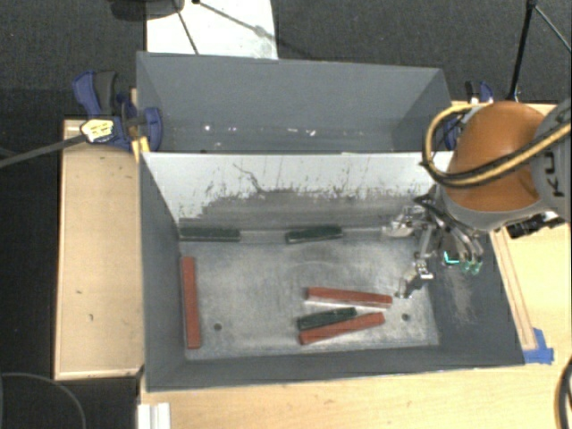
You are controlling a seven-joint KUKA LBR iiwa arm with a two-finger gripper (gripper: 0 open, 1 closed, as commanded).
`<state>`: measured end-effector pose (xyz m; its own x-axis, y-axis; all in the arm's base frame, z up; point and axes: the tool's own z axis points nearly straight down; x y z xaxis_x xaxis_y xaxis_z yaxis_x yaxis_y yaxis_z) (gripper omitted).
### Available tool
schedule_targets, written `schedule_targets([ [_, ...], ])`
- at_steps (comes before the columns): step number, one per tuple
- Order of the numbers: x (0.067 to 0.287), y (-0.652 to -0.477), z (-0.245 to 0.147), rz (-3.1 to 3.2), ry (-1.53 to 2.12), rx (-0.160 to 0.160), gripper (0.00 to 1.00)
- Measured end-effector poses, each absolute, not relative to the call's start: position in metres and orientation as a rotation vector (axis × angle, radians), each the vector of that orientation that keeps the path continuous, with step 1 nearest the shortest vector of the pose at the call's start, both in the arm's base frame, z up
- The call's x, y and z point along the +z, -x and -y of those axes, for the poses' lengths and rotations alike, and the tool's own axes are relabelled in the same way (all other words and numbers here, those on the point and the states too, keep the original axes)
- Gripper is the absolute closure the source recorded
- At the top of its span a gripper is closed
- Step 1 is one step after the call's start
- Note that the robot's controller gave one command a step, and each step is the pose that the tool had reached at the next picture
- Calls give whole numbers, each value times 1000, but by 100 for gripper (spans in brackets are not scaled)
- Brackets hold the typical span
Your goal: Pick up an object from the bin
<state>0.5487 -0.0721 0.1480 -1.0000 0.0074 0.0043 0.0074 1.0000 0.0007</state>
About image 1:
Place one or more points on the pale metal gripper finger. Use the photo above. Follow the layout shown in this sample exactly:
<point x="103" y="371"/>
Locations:
<point x="404" y="221"/>
<point x="418" y="277"/>

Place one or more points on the red-brown flat block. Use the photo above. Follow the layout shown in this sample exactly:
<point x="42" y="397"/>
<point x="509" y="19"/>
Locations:
<point x="344" y="327"/>
<point x="190" y="302"/>
<point x="348" y="296"/>

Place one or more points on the dark green flat block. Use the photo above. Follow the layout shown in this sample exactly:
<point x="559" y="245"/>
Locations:
<point x="313" y="234"/>
<point x="209" y="233"/>
<point x="326" y="318"/>

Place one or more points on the grey metal bin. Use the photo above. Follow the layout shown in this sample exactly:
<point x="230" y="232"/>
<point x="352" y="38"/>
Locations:
<point x="277" y="266"/>

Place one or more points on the pale wood board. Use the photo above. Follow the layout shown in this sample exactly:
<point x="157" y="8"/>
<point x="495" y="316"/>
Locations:
<point x="100" y="257"/>

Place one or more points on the black cylinder on white bracket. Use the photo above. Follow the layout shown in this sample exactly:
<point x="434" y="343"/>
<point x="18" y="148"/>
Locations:
<point x="532" y="227"/>

